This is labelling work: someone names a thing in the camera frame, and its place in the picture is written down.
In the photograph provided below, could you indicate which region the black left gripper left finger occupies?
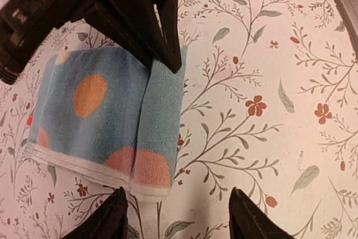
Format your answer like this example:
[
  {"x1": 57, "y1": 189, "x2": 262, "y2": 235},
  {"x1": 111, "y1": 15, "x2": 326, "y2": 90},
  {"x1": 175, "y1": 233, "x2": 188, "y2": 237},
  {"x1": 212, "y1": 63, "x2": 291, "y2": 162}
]
[{"x1": 63, "y1": 188, "x2": 128, "y2": 239}]

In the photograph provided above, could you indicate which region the light blue towel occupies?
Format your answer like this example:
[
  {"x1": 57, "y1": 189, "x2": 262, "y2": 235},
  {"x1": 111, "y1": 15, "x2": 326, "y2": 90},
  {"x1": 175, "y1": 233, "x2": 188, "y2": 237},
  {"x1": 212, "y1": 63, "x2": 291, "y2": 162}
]
[{"x1": 25, "y1": 46, "x2": 185, "y2": 203}]

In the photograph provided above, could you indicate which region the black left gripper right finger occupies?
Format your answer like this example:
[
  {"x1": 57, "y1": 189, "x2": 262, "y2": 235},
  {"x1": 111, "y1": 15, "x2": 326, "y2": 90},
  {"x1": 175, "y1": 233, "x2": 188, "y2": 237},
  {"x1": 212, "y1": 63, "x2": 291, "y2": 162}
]
[{"x1": 229, "y1": 188, "x2": 293, "y2": 239}]

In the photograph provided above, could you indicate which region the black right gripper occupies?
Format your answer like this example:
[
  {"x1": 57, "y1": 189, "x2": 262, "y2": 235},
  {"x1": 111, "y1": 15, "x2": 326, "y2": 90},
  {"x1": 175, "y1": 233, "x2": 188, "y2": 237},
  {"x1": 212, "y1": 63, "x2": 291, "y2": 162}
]
[{"x1": 56, "y1": 0, "x2": 182, "y2": 73}]

